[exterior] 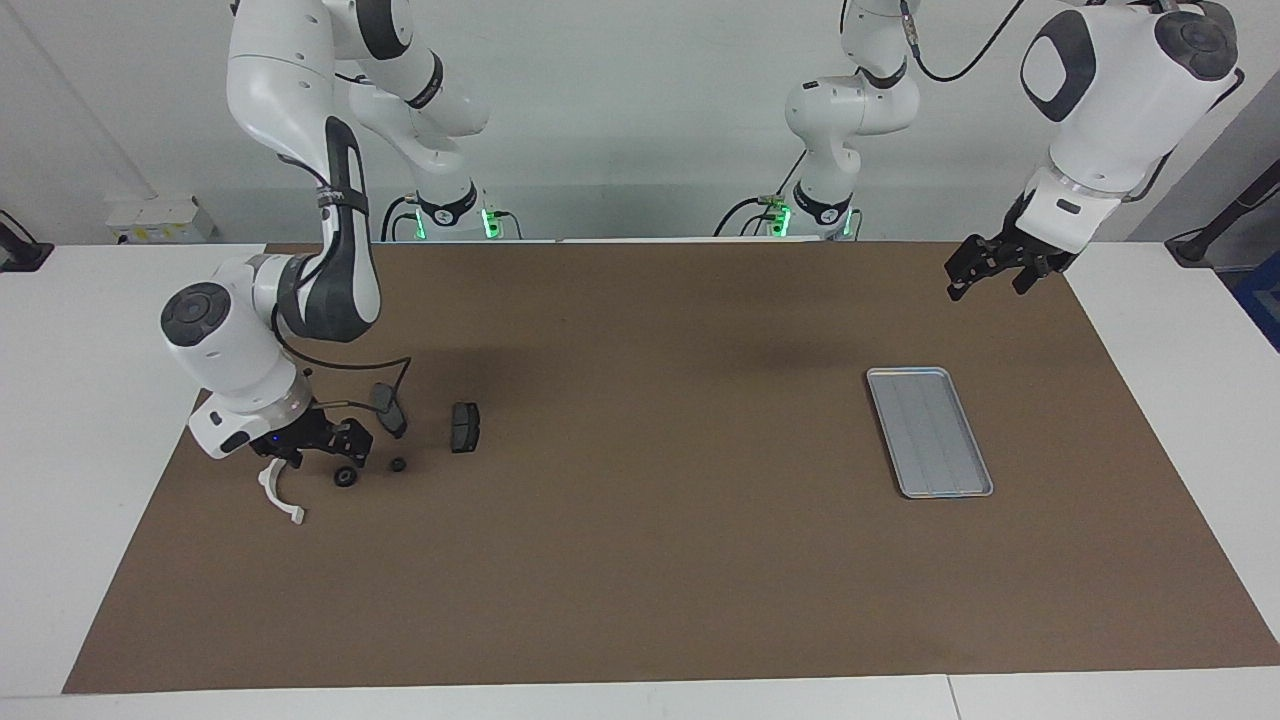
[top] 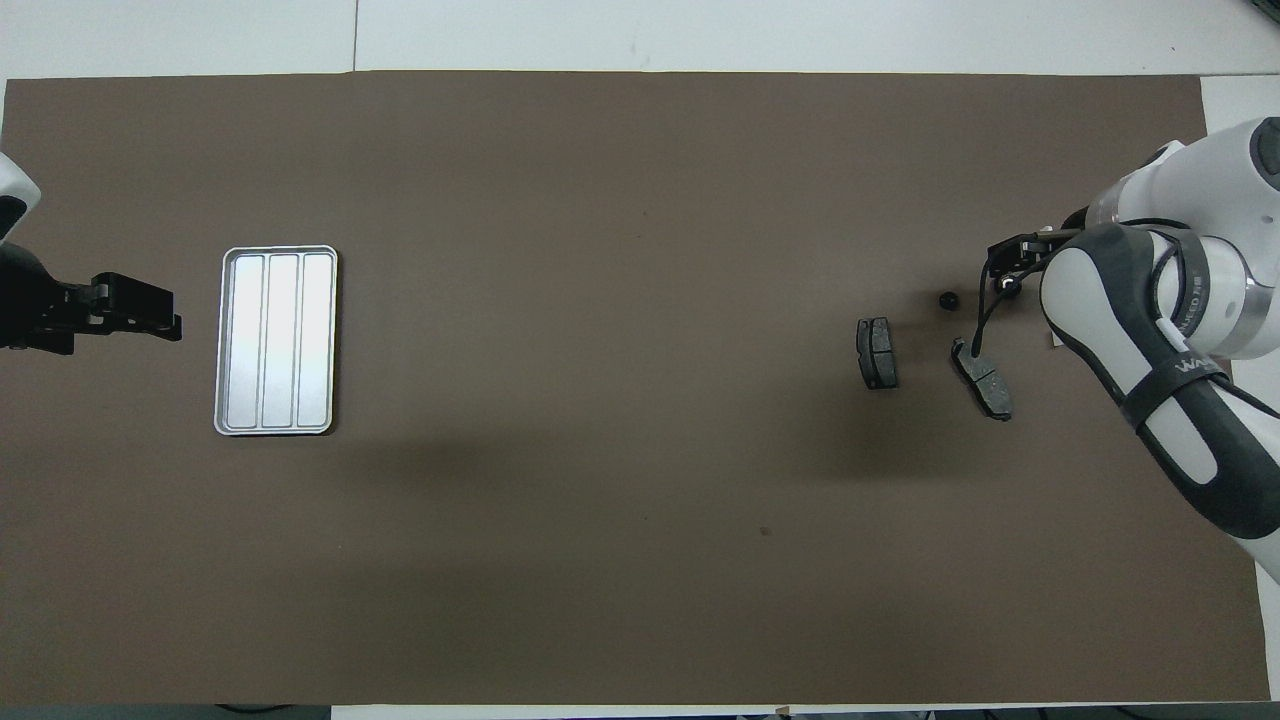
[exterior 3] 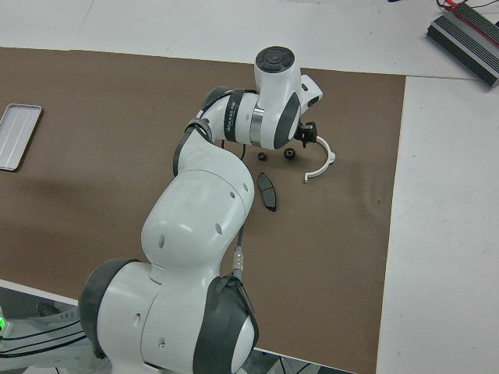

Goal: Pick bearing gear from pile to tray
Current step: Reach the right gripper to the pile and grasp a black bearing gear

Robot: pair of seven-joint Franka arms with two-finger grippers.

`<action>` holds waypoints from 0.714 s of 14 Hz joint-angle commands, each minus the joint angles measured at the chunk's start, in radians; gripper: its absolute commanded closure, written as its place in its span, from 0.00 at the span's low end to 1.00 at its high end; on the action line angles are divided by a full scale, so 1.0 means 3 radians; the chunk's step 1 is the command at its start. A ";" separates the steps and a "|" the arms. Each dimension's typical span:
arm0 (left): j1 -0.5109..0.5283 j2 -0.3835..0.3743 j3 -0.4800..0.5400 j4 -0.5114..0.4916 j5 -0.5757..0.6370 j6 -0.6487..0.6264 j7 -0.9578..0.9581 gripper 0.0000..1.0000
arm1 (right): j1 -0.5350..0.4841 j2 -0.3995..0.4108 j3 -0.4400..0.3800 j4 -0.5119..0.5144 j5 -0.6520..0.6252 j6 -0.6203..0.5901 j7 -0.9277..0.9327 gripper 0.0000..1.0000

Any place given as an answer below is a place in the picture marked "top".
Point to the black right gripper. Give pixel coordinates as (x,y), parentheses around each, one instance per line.
(1040,245)

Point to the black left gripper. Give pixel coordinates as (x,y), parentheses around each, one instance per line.
(35,305)

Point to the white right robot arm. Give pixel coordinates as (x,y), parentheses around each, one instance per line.
(1090,290)

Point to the silver metal tray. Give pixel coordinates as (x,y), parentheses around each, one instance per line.
(275,340)

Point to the long dark brake pad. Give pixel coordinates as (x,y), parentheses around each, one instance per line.
(985,385)

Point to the short dark brake pad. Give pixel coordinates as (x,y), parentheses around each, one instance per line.
(878,355)

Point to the brown table mat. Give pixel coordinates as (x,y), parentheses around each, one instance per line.
(600,450)

